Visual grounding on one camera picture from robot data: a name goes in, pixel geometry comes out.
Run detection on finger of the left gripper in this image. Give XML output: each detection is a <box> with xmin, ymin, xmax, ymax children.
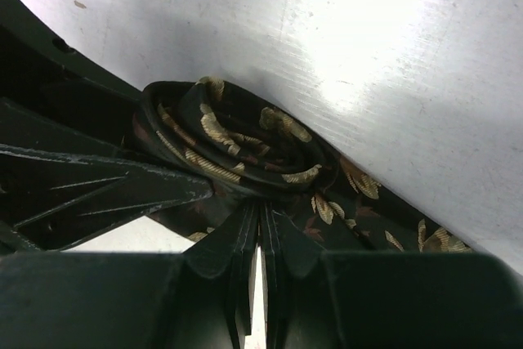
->
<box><xmin>1</xmin><ymin>98</ymin><xmax>212</xmax><ymax>253</ymax></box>
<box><xmin>1</xmin><ymin>0</ymin><xmax>140</xmax><ymax>149</ymax></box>

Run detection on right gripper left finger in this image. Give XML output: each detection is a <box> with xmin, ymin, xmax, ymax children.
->
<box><xmin>1</xmin><ymin>201</ymin><xmax>260</xmax><ymax>348</ymax></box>

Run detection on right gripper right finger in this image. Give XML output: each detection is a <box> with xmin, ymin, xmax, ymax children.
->
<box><xmin>260</xmin><ymin>203</ymin><xmax>522</xmax><ymax>348</ymax></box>

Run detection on black gold floral tie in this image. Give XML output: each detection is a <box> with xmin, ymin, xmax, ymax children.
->
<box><xmin>129</xmin><ymin>77</ymin><xmax>471</xmax><ymax>253</ymax></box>

